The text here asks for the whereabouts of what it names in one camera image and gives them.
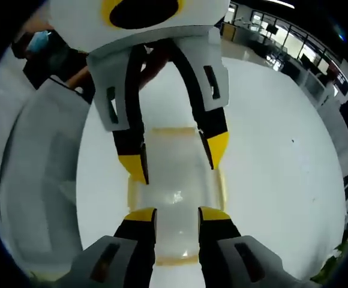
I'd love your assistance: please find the person's left hand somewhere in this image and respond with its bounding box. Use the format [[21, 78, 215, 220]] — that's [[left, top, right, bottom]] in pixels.
[[138, 43, 176, 91]]

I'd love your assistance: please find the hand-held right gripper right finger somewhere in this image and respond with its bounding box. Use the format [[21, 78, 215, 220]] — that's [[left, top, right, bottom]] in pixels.
[[197, 206, 284, 288]]

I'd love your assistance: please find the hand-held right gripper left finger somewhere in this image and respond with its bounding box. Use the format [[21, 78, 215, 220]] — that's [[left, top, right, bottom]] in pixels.
[[70, 206, 158, 288]]

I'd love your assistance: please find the clear container with yellow buckles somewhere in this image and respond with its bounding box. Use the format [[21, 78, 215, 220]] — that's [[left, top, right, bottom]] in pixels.
[[127, 127, 228, 267]]

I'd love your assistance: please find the white office desk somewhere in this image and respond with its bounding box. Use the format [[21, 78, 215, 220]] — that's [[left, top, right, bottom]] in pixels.
[[299, 68, 343, 106]]

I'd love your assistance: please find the person's blue face mask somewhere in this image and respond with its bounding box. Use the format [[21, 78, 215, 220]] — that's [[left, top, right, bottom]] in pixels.
[[28, 29, 53, 52]]

